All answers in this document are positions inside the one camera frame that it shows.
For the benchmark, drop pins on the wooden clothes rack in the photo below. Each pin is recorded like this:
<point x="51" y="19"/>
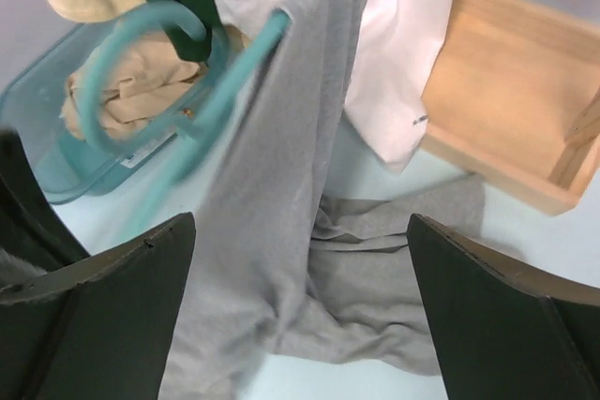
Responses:
<point x="514" y="96"/>

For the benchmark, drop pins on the teal hanger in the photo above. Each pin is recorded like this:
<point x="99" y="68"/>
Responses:
<point x="199" y="117"/>

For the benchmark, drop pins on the teal plastic basket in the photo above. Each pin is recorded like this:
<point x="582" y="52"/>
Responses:
<point x="65" y="167"/>

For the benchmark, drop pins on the beige t-shirt in basket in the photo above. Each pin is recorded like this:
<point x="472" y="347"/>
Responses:
<point x="148" y="79"/>

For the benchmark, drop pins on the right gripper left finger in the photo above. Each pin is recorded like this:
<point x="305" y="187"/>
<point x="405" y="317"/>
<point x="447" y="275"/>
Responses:
<point x="100" y="328"/>

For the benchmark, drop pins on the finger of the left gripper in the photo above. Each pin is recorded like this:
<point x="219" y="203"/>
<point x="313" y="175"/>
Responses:
<point x="30" y="229"/>

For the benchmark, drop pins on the grey t-shirt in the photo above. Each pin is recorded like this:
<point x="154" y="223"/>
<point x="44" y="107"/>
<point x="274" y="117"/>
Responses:
<point x="280" y="267"/>

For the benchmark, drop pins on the green and white raglan shirt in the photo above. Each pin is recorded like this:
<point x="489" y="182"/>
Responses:
<point x="398" y="45"/>

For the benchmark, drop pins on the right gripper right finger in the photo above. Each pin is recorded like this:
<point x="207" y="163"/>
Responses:
<point x="501" y="328"/>

